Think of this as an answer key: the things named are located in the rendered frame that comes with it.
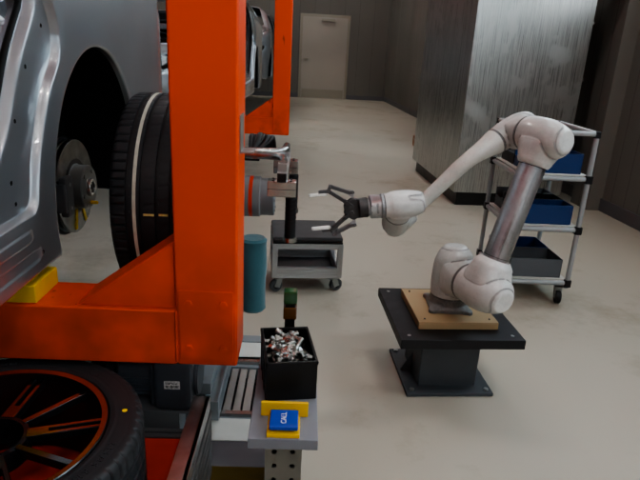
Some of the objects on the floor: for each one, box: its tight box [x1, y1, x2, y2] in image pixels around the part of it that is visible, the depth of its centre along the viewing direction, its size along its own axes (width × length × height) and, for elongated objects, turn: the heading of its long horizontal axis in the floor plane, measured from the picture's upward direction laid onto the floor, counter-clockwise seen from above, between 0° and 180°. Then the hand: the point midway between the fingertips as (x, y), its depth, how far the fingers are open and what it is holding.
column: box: [265, 449, 302, 480], centre depth 162 cm, size 10×10×42 cm
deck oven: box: [412, 0, 597, 206], centre depth 582 cm, size 171×132×220 cm
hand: (313, 211), depth 211 cm, fingers open, 12 cm apart
